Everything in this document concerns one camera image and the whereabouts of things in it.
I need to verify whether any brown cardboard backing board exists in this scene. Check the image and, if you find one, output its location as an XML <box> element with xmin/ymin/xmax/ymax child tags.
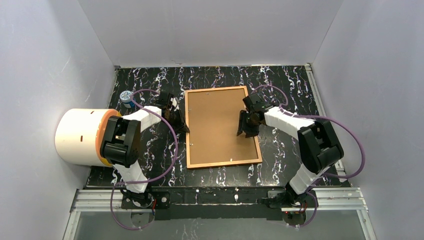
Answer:
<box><xmin>188</xmin><ymin>88</ymin><xmax>259</xmax><ymax>166</ymax></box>

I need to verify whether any brown wooden photo frame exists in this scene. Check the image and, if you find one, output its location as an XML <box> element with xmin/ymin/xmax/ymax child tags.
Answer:
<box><xmin>184</xmin><ymin>85</ymin><xmax>263</xmax><ymax>170</ymax></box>

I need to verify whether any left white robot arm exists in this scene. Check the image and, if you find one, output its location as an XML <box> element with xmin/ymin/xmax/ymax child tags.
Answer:
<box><xmin>99</xmin><ymin>92</ymin><xmax>190</xmax><ymax>194</ymax></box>

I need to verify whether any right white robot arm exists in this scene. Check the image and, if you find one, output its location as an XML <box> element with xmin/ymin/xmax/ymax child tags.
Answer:
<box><xmin>236</xmin><ymin>94</ymin><xmax>344</xmax><ymax>205</ymax></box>

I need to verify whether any small blue white jar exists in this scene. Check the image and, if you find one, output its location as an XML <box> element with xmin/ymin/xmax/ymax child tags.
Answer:
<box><xmin>119</xmin><ymin>90</ymin><xmax>135</xmax><ymax>109</ymax></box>

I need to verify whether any white cylinder with coloured lid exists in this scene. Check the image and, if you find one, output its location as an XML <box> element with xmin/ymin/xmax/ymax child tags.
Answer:
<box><xmin>55</xmin><ymin>108</ymin><xmax>121</xmax><ymax>168</ymax></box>

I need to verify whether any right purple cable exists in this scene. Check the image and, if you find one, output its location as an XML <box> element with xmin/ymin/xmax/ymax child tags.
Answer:
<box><xmin>250</xmin><ymin>84</ymin><xmax>366</xmax><ymax>229</ymax></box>

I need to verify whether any aluminium rail base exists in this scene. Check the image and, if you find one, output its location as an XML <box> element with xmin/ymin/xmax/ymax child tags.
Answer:
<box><xmin>63</xmin><ymin>187</ymin><xmax>376</xmax><ymax>240</ymax></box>

